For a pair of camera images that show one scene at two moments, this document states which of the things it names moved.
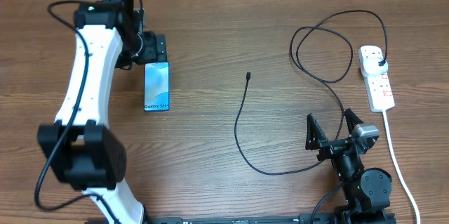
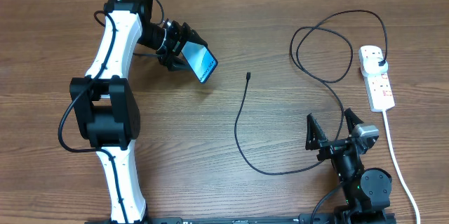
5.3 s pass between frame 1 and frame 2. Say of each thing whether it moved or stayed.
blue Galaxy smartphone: moved
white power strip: stayed
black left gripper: moved
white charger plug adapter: stayed
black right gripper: stayed
